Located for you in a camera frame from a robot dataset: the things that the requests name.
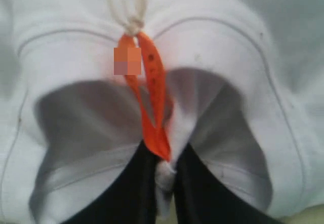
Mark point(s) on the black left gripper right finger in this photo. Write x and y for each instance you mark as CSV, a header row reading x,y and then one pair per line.
x,y
200,198

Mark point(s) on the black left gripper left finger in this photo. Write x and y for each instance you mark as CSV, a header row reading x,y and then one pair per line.
x,y
131,197

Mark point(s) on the white t-shirt red lettering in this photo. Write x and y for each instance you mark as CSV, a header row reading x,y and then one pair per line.
x,y
244,88

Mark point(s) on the orange neck label tag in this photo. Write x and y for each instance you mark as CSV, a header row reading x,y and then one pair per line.
x,y
154,134

